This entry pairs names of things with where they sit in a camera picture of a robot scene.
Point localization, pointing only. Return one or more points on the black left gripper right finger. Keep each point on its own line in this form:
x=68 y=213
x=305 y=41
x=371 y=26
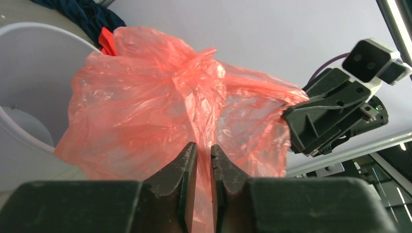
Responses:
x=243 y=204

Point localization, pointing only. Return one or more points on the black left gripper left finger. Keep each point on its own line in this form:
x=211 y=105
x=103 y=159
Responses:
x=163 y=203

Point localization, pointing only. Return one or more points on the red plastic trash bag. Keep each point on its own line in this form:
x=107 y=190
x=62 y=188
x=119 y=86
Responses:
x=130 y=114

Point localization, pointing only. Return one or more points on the grey plastic trash bin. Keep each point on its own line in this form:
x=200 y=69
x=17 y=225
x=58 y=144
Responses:
x=37 y=64

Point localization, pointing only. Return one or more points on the red cloth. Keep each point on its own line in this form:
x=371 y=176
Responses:
x=106 y=42

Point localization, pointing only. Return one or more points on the navy blue cloth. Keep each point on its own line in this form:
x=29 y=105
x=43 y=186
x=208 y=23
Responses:
x=90 y=16

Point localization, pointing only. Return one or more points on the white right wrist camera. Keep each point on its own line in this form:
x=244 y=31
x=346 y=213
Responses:
x=372 y=63

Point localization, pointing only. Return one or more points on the aluminium frame rail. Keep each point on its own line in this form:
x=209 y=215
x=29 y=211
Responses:
x=309 y=164

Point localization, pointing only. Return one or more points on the right aluminium corner post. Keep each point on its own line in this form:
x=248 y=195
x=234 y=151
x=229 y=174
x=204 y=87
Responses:
x=397 y=15

